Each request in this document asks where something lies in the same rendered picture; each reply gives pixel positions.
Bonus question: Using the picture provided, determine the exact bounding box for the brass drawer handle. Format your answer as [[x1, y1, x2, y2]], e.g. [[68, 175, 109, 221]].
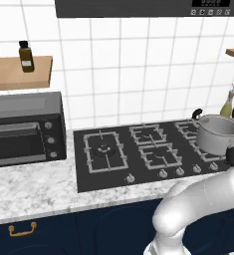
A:
[[7, 221, 38, 238]]

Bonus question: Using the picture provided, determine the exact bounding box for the black toaster oven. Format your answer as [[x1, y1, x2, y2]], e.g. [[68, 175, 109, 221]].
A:
[[0, 91, 68, 169]]

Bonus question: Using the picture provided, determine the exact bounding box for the silver hob knob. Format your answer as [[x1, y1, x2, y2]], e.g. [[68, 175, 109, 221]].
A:
[[209, 161, 220, 172], [157, 168, 168, 179], [125, 173, 136, 184], [175, 166, 186, 177], [192, 163, 203, 174]]

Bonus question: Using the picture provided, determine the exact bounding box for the dark olive bottle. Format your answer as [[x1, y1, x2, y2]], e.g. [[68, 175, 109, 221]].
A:
[[18, 40, 36, 74]]

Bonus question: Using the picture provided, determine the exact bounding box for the black gas hob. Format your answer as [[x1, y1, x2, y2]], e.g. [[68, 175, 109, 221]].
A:
[[73, 119, 234, 193]]

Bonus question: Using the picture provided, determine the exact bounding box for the silver cooking pot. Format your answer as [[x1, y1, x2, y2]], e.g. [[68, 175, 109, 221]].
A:
[[191, 108, 234, 156]]

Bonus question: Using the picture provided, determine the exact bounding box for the black range hood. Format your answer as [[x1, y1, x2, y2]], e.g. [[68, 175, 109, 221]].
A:
[[54, 0, 234, 19]]

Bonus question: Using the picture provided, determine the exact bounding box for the navy drawer front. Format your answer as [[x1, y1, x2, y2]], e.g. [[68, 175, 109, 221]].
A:
[[0, 212, 77, 255]]

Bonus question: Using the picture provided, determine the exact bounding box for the navy cupboard door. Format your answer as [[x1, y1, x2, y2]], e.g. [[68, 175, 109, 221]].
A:
[[74, 198, 166, 255]]

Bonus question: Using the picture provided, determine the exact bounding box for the yellow-green oil bottle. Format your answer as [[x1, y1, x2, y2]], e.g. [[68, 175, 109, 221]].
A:
[[219, 84, 234, 119]]

